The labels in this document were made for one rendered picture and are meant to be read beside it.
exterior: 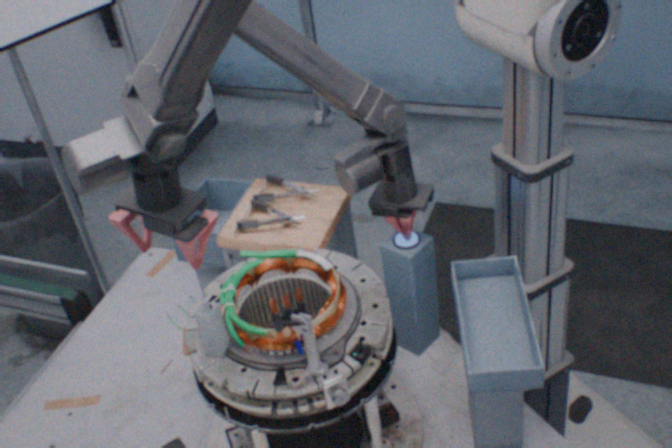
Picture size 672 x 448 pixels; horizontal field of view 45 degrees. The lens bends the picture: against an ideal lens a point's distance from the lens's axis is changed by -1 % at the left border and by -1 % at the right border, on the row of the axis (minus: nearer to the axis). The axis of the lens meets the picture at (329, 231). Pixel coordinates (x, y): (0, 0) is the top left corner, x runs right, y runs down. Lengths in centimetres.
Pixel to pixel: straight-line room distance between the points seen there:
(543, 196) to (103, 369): 94
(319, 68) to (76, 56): 245
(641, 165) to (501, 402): 225
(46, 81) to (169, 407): 240
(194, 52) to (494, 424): 85
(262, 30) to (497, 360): 60
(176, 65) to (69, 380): 105
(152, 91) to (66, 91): 290
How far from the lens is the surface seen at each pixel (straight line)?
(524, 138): 137
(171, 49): 83
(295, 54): 123
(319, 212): 152
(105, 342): 181
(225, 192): 168
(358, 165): 131
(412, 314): 154
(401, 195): 137
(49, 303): 205
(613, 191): 336
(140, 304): 187
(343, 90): 127
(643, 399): 260
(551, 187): 144
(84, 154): 95
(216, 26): 79
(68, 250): 287
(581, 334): 274
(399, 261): 146
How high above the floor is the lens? 197
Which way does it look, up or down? 38 degrees down
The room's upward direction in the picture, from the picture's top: 9 degrees counter-clockwise
